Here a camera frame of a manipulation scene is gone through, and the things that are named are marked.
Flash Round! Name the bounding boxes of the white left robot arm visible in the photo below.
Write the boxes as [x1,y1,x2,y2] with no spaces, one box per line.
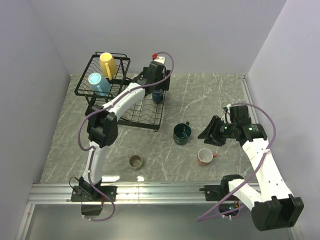
[78,56,171,201]

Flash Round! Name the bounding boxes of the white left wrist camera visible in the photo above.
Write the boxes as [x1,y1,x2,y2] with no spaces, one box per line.
[152,53,166,65]

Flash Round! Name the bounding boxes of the red orange mug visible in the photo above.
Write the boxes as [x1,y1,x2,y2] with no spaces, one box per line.
[197,148,217,167]

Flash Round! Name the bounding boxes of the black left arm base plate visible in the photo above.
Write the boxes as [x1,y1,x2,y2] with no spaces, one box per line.
[70,185,117,202]

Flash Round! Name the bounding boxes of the dark green patterned mug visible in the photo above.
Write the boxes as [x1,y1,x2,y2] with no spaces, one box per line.
[173,121,192,146]

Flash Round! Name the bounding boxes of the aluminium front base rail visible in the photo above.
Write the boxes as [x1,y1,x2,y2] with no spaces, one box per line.
[27,181,220,205]

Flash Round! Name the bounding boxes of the dark blue glossy mug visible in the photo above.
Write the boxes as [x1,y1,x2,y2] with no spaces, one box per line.
[152,89,164,104]

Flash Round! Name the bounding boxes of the aluminium table edge rail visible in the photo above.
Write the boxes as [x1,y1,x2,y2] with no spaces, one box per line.
[238,74,259,124]

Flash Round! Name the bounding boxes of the light blue ceramic mug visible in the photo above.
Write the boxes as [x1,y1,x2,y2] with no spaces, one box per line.
[88,72,111,97]

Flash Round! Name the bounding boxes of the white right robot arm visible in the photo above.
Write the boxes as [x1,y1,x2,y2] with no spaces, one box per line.
[197,102,304,232]

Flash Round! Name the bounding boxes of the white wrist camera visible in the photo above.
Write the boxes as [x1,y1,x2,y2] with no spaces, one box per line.
[152,53,166,65]
[223,107,230,119]

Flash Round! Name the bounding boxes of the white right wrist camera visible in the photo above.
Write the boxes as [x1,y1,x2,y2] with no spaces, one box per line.
[223,107,230,119]

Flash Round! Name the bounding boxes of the yellow ceramic mug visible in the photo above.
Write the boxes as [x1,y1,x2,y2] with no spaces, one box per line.
[99,52,117,81]

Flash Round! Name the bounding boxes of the olive brown small cup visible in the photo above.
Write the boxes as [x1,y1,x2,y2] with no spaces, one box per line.
[129,155,144,170]

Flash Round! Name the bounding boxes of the black wire dish rack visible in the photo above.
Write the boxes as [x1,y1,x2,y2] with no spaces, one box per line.
[74,51,164,131]

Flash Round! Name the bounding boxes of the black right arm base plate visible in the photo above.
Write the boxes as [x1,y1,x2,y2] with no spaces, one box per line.
[199,184,228,202]

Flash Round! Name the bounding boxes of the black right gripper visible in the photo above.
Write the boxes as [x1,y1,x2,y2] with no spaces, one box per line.
[197,115,237,147]

